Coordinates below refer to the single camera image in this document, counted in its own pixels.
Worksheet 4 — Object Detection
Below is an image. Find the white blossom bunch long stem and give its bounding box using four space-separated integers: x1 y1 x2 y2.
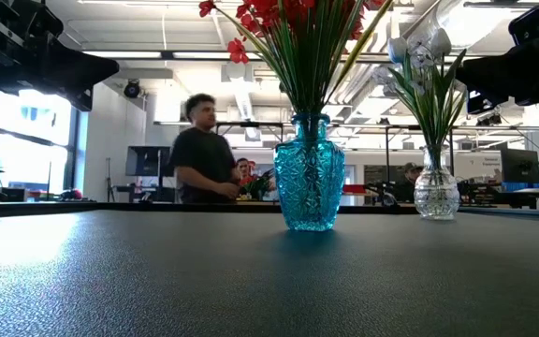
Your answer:
371 46 470 188

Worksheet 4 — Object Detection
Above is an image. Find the silver ventilation duct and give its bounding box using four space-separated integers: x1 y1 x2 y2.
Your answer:
400 0 514 52

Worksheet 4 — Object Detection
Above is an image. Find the black screen on stand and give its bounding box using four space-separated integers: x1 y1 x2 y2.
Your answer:
124 145 176 203

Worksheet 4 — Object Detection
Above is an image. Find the black track light cluster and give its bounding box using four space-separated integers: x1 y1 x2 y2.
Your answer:
476 113 503 127

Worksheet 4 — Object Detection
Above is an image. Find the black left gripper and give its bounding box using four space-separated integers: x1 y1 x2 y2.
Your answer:
0 44 120 112

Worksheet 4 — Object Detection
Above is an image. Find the clear cut glass vase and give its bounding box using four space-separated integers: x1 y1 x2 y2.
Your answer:
413 143 461 222

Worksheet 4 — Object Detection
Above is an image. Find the person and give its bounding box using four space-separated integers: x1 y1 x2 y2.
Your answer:
235 157 253 184
396 161 424 203
169 93 241 205

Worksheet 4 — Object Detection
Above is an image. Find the black ceiling spotlight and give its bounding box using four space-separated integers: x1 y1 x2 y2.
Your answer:
123 79 142 99

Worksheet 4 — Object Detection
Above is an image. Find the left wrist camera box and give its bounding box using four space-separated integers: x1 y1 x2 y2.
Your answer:
9 0 65 48

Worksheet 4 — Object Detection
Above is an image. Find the blue cut glass vase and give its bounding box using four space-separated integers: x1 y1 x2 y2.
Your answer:
273 113 346 232

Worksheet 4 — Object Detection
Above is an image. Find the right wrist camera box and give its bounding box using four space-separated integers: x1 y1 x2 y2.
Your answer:
507 2 539 48

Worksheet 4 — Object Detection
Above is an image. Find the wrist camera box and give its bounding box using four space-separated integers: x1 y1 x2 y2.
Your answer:
507 2 539 48
9 0 65 48

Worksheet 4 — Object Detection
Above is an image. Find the black computer monitor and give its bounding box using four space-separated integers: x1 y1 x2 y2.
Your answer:
501 148 539 184

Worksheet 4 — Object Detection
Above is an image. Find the long ceiling light strip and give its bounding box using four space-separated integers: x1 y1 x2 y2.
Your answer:
81 49 458 66

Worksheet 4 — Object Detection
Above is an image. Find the blue storage bin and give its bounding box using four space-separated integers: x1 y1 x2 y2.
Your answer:
501 177 539 194

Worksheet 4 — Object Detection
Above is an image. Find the black table frame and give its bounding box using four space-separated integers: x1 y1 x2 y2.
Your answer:
0 199 539 222

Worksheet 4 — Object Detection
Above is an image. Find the black metal gantry frame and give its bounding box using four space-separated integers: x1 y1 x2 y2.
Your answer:
211 120 285 188

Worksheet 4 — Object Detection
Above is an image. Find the thin black tripod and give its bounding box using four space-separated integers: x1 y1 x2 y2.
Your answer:
104 157 115 203

